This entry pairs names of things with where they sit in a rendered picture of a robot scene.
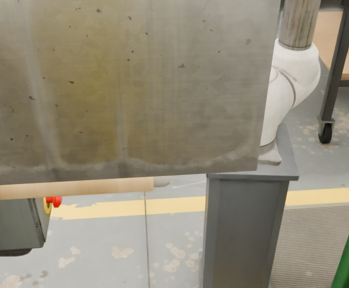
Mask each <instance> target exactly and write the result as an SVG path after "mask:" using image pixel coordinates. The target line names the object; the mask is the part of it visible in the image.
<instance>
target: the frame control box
mask: <svg viewBox="0 0 349 288"><path fill-rule="evenodd" d="M52 204H53V203H46V197H42V198H22V199H3V200H0V257H18V256H24V255H26V254H28V253H29V252H31V250H32V249H37V248H42V247H43V245H44V243H45V242H46V238H47V231H48V227H49V221H50V214H51V208H52Z"/></svg>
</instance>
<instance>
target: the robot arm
mask: <svg viewBox="0 0 349 288"><path fill-rule="evenodd" d="M320 2H321V0H285V3H284V9H283V16H282V23H281V27H280V33H279V38H278V39H276V40H275V44H274V52H273V57H272V65H271V73H270V81H269V86H268V93H267V101H266V109H265V114H264V121H263V129H262V137H261V142H260V149H259V157H258V163H266V164H271V165H280V164H281V161H282V159H281V157H280V155H279V154H278V149H277V146H276V140H275V137H276V131H277V129H278V125H280V124H281V122H282V120H283V119H284V117H285V116H286V114H287V113H288V112H289V110H291V109H293V108H294V107H295V106H297V105H298V104H300V103H301V102H302V101H303V100H304V99H306V98H307V97H308V96H309V95H310V94H311V93H312V92H313V90H314V89H315V88H316V86H317V84H318V82H319V79H320V63H319V58H318V55H319V52H318V49H317V48H316V46H315V45H314V43H313V42H312V39H313V36H314V31H315V26H316V20H317V17H318V12H319V7H320Z"/></svg>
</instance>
